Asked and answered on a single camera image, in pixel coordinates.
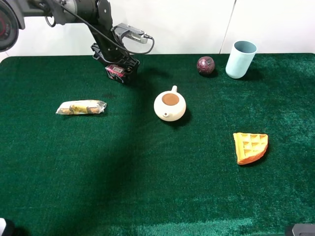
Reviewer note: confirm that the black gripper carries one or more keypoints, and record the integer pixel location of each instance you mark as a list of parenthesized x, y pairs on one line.
[(108, 51)]

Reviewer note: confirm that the black pink small box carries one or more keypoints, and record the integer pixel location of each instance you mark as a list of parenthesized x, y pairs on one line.
[(118, 73)]

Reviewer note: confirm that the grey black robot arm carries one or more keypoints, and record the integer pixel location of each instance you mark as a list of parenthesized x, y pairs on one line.
[(90, 12)]

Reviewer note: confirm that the dark grey object bottom right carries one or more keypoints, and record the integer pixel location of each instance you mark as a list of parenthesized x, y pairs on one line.
[(300, 230)]

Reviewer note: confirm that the wrapped snack packet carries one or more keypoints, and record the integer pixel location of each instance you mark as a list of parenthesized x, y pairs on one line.
[(81, 107)]

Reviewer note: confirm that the cream ceramic teapot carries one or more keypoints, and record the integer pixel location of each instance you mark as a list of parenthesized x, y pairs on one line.
[(170, 105)]

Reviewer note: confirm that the dark red ball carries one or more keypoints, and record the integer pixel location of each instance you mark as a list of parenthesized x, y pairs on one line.
[(205, 65)]

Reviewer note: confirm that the green felt table cloth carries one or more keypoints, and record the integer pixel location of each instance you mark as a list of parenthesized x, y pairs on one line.
[(126, 172)]

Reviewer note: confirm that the light blue cup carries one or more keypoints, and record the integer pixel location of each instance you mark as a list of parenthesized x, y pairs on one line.
[(240, 58)]

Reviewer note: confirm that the orange waffle slice toy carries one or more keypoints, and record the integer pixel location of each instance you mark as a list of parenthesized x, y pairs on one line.
[(250, 147)]

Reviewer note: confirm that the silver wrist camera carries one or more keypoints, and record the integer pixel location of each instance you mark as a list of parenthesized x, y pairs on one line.
[(122, 30)]

